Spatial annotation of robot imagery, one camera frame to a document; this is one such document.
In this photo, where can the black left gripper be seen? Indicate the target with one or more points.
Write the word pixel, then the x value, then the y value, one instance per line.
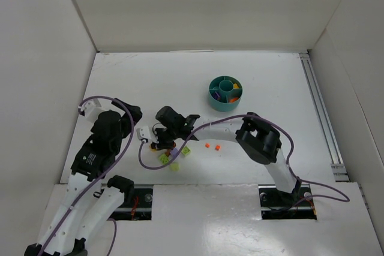
pixel 127 111

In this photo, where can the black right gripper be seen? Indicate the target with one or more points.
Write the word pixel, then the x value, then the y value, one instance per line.
pixel 164 137

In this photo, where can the yellow orange lego brick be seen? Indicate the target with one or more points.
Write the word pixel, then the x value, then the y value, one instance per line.
pixel 153 147

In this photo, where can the purple printed lego tile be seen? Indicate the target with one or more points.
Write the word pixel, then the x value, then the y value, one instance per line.
pixel 216 96

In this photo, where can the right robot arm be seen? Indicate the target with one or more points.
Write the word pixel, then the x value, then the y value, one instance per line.
pixel 259 139

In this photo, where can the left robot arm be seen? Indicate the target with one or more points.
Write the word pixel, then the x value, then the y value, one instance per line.
pixel 86 206

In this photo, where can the lilac square lego brick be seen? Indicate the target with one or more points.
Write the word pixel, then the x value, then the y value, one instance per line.
pixel 173 152

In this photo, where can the lime green lego brick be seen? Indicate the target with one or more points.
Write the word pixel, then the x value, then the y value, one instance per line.
pixel 163 159

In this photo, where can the pale yellow lego brick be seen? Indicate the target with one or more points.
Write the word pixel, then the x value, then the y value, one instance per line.
pixel 174 166

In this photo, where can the teal divided round container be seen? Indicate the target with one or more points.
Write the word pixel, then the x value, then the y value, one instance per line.
pixel 224 84

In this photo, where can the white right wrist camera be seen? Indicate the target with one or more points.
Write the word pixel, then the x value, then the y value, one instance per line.
pixel 145 134

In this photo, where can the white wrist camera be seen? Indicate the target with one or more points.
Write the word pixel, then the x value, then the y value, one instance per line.
pixel 145 134
pixel 91 109

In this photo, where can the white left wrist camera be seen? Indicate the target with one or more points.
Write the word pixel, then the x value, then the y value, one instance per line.
pixel 91 109

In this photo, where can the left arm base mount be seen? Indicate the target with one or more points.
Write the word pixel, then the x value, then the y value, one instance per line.
pixel 139 208

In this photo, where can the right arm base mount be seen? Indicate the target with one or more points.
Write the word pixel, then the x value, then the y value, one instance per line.
pixel 277 205

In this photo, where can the aluminium rail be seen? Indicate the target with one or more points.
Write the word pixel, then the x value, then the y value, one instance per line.
pixel 337 164

